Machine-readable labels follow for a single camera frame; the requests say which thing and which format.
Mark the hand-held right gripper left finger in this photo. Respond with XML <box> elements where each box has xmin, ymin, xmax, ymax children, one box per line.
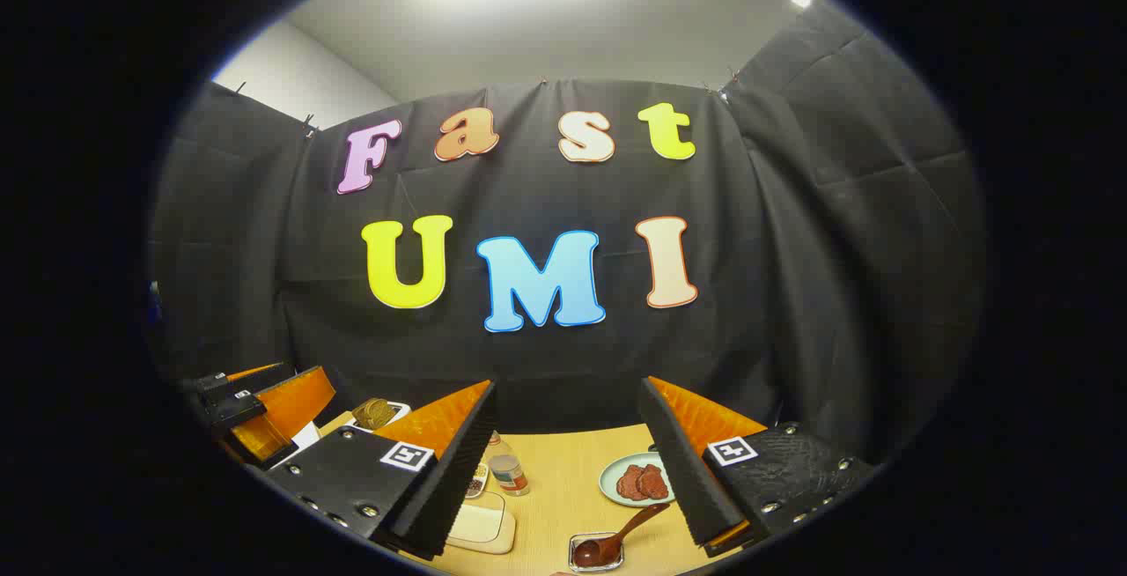
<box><xmin>264</xmin><ymin>378</ymin><xmax>498</xmax><ymax>561</ymax></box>

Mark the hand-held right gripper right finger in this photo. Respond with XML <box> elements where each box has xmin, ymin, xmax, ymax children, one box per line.
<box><xmin>637</xmin><ymin>375</ymin><xmax>879</xmax><ymax>559</ymax></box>

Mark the brown wooden spoon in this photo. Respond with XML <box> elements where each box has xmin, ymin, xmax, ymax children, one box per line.
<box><xmin>572</xmin><ymin>503</ymin><xmax>672</xmax><ymax>570</ymax></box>

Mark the white chopstick holder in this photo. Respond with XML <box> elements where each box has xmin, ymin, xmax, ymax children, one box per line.
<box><xmin>346</xmin><ymin>400</ymin><xmax>412</xmax><ymax>434</ymax></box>

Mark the clear plastic rice container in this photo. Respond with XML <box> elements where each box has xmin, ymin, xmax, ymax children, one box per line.
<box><xmin>445</xmin><ymin>491</ymin><xmax>517</xmax><ymax>556</ymax></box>

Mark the clear plastic bottle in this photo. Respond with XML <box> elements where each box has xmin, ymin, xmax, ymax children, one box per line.
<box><xmin>487</xmin><ymin>432</ymin><xmax>532</xmax><ymax>498</ymax></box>

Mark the wooden utensil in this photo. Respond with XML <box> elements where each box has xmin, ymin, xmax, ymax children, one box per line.
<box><xmin>352</xmin><ymin>398</ymin><xmax>399</xmax><ymax>429</ymax></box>

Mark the pale green plate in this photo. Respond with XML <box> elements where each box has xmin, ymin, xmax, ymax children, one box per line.
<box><xmin>599</xmin><ymin>451</ymin><xmax>679</xmax><ymax>507</ymax></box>

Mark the small square glass dish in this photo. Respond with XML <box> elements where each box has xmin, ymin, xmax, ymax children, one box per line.
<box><xmin>568</xmin><ymin>532</ymin><xmax>626</xmax><ymax>573</ymax></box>

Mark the black backdrop cloth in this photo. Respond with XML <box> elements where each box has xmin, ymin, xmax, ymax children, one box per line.
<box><xmin>150</xmin><ymin>0</ymin><xmax>987</xmax><ymax>471</ymax></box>

